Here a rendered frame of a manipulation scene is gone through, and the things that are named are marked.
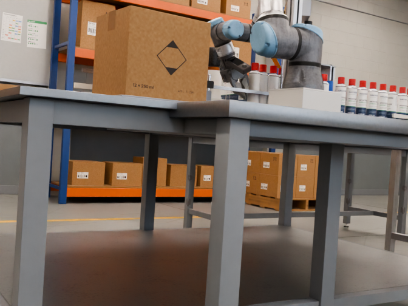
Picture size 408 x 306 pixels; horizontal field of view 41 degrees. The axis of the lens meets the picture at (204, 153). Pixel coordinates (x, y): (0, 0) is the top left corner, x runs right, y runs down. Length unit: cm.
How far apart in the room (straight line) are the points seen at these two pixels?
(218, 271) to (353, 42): 819
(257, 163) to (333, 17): 337
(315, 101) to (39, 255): 105
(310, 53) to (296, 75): 9
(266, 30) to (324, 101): 32
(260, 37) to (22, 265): 107
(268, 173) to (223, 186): 508
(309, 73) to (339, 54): 715
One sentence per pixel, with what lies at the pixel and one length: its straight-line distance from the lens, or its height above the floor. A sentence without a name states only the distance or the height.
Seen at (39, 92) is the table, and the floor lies 82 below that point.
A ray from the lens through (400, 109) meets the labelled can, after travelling 309.
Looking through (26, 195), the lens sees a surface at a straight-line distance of 138.
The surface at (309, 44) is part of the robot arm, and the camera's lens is 198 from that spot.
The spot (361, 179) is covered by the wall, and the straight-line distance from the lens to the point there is 952.
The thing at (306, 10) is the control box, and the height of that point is 131.
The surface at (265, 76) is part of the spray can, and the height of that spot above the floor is 103.
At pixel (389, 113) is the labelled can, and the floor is 93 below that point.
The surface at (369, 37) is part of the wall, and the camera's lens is 966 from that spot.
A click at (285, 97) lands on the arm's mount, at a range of 195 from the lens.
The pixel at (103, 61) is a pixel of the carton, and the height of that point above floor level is 96.
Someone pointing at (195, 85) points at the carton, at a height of 91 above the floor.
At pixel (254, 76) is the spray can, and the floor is 102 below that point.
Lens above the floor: 73
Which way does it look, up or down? 1 degrees down
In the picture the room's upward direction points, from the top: 4 degrees clockwise
